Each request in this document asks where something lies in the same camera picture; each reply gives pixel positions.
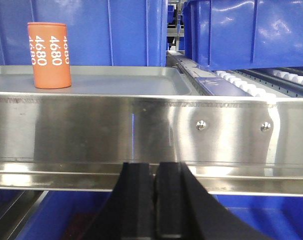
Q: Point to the blue plastic bin upper right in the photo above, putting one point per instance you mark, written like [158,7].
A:
[244,34]

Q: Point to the blue plastic bin upper left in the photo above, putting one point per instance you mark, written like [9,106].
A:
[100,32]

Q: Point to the blue plastic bin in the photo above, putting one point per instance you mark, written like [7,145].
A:
[244,34]
[100,32]

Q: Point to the grey metal tray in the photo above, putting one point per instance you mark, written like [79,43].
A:
[104,80]

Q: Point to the orange capacitor with white digits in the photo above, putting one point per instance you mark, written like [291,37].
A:
[49,52]

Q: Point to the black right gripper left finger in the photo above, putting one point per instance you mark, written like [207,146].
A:
[128,213]

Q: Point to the blue plastic bin lower shelf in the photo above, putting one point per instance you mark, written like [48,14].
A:
[280,217]

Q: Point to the roller conveyor track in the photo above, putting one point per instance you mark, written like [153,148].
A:
[240,83]

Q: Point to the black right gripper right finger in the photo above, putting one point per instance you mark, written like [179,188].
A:
[186,211]

